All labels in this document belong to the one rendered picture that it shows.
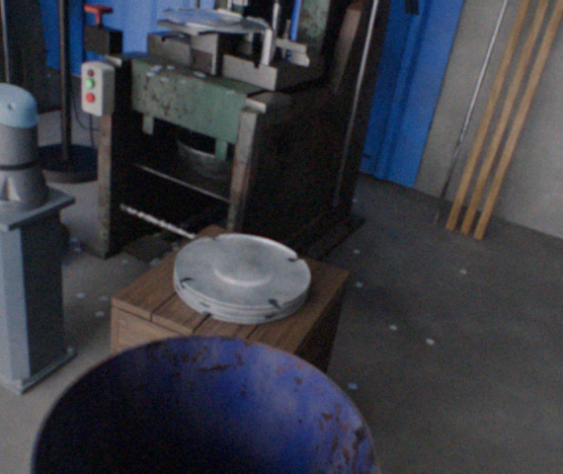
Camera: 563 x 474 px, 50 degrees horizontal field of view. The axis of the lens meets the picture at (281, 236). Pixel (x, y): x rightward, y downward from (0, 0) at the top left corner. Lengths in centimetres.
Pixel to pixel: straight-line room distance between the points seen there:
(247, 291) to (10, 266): 51
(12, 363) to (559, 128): 222
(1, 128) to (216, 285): 52
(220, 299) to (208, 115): 65
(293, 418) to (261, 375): 8
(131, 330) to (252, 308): 25
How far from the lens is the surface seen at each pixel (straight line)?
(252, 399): 100
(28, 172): 134
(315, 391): 93
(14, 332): 148
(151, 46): 189
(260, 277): 126
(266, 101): 157
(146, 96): 181
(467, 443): 162
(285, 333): 119
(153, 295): 125
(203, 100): 168
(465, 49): 280
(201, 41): 173
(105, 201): 196
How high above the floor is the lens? 106
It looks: 28 degrees down
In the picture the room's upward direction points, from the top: 9 degrees clockwise
